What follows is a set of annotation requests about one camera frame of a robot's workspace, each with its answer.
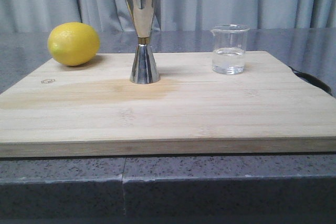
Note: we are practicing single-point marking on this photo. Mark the small clear glass beaker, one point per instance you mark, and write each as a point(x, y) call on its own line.
point(230, 43)

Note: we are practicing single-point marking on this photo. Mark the steel double jigger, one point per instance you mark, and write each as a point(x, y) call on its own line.
point(144, 66)

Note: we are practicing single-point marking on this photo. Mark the yellow lemon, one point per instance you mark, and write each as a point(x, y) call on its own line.
point(73, 44)

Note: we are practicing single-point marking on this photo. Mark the wooden cutting board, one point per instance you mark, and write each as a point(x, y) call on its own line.
point(95, 110)

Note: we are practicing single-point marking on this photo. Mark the grey curtain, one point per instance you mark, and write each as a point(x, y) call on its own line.
point(19, 16)

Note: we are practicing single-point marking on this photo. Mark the black cutting board handle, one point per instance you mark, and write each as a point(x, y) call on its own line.
point(312, 80)

